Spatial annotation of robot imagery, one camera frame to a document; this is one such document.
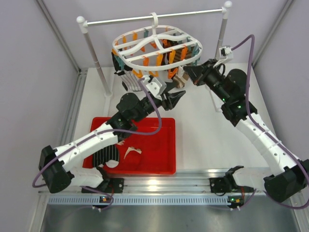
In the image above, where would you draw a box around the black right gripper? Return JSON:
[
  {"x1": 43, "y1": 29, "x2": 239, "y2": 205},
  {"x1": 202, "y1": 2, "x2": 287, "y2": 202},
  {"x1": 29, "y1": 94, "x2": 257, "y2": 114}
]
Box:
[{"x1": 183, "y1": 59, "x2": 230, "y2": 103}]

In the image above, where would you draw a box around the white clip sock hanger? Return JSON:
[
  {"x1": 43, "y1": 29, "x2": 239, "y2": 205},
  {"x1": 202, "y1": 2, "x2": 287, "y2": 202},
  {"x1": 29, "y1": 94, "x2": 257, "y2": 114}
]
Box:
[{"x1": 112, "y1": 13, "x2": 203, "y2": 79}]

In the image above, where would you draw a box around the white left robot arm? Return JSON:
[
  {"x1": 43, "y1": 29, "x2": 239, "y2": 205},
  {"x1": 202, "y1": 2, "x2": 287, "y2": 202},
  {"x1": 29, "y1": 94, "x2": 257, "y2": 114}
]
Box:
[{"x1": 38, "y1": 76, "x2": 186, "y2": 194}]

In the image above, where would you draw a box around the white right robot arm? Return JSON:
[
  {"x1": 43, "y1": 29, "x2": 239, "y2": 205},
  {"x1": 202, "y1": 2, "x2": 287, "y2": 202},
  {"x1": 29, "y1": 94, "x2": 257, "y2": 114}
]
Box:
[{"x1": 184, "y1": 59, "x2": 309, "y2": 203}]

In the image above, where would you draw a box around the hanging brown striped sock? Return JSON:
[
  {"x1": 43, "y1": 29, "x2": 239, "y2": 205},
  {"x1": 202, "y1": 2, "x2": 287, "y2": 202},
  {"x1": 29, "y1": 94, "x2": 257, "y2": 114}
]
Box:
[{"x1": 171, "y1": 47, "x2": 193, "y2": 88}]

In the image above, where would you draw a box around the hanging black striped sock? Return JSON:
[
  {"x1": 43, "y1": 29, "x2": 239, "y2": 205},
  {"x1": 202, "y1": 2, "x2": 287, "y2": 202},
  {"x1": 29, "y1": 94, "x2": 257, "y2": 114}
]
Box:
[{"x1": 111, "y1": 50, "x2": 142, "y2": 92}]

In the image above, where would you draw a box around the red plastic tray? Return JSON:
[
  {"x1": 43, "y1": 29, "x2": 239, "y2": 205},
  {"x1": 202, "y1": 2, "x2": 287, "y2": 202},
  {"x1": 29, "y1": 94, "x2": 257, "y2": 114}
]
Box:
[{"x1": 82, "y1": 117, "x2": 177, "y2": 174}]

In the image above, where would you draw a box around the black white striped sock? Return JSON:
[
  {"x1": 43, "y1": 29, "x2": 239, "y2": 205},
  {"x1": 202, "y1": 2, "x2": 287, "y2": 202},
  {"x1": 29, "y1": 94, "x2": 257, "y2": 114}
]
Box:
[{"x1": 93, "y1": 145, "x2": 120, "y2": 168}]

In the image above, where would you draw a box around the white drying rack stand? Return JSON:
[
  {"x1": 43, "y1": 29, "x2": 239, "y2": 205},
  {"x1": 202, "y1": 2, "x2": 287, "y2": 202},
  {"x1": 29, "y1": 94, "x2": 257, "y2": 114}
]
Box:
[{"x1": 76, "y1": 0, "x2": 233, "y2": 112}]

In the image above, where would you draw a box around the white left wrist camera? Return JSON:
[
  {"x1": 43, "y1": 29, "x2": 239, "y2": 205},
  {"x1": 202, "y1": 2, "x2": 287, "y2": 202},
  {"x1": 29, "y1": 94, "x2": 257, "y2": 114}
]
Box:
[{"x1": 140, "y1": 75, "x2": 167, "y2": 100}]

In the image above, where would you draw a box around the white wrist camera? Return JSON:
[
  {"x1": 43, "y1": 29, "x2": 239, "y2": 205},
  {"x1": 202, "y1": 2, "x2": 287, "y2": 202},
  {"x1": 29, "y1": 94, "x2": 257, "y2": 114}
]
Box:
[
  {"x1": 140, "y1": 75, "x2": 167, "y2": 100},
  {"x1": 214, "y1": 45, "x2": 234, "y2": 67}
]

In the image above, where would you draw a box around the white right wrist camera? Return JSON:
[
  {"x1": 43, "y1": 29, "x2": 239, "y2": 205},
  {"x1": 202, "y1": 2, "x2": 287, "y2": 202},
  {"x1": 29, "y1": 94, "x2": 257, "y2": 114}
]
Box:
[{"x1": 214, "y1": 45, "x2": 234, "y2": 67}]

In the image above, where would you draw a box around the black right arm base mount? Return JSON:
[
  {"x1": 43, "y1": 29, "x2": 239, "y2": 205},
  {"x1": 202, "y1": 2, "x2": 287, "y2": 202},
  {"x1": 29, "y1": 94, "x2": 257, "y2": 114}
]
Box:
[{"x1": 209, "y1": 177, "x2": 232, "y2": 196}]

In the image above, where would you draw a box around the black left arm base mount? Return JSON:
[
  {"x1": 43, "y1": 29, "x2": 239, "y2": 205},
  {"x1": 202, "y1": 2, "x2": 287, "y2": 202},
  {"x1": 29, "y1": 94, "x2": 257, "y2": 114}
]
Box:
[{"x1": 94, "y1": 178, "x2": 124, "y2": 193}]

